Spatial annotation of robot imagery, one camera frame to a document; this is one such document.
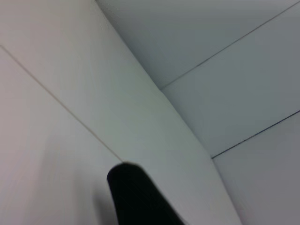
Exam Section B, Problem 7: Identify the black t-shirt with FREE print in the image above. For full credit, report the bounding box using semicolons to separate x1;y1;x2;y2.
106;163;188;225

